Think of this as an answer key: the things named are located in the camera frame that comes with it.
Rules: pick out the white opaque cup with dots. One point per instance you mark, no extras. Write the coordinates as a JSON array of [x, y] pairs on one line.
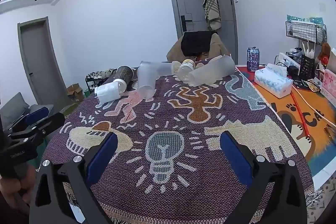
[[109, 92]]

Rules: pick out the black shoe rack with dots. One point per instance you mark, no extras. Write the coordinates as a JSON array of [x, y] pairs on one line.
[[90, 83]]

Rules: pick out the purple soda can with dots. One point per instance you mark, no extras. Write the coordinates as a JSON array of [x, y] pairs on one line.
[[252, 60]]

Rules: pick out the black mesh holder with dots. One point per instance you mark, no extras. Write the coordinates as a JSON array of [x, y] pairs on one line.
[[307, 66]]

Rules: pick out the orange cat mat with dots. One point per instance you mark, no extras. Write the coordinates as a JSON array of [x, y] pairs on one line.
[[302, 115]]

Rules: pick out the dark brown cup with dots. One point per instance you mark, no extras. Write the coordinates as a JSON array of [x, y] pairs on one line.
[[124, 74]]

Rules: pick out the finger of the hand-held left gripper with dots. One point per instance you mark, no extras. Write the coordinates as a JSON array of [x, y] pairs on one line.
[[38, 115], [55, 121]]

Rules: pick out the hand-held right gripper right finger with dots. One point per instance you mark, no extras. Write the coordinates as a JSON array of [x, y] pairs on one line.
[[235, 158]]

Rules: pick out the person's left hand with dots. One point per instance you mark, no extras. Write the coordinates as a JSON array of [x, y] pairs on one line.
[[13, 193]]

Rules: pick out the pink box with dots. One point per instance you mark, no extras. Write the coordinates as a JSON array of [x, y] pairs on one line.
[[329, 82]]

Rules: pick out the white blue tissue pack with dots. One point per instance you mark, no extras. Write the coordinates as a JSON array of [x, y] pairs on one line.
[[273, 82]]

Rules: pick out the plain grey door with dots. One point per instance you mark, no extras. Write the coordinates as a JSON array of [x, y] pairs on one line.
[[39, 56]]

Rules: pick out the black cloth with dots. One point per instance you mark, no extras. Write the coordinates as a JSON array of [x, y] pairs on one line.
[[195, 43]]

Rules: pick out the cardboard box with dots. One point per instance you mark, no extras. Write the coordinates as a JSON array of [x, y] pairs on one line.
[[74, 92]]

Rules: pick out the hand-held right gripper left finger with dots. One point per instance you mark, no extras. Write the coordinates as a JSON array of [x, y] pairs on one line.
[[101, 157]]

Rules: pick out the brown chair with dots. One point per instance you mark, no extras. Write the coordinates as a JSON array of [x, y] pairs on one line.
[[220, 48]]

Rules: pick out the brown plush toy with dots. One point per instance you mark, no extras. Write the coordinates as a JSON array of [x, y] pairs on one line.
[[325, 50]]

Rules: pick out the white power strip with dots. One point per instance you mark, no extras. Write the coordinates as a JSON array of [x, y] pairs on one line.
[[287, 60]]

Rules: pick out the large frosted plastic cup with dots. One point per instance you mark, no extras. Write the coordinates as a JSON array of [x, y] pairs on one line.
[[212, 70]]

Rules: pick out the printed purple blanket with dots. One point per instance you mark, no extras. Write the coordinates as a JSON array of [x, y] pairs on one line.
[[183, 140]]

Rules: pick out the short frosted plastic cup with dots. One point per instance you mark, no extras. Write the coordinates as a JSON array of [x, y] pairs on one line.
[[164, 67]]

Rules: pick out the tall frosted plastic cup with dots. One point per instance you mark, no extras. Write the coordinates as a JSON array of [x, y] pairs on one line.
[[145, 79]]

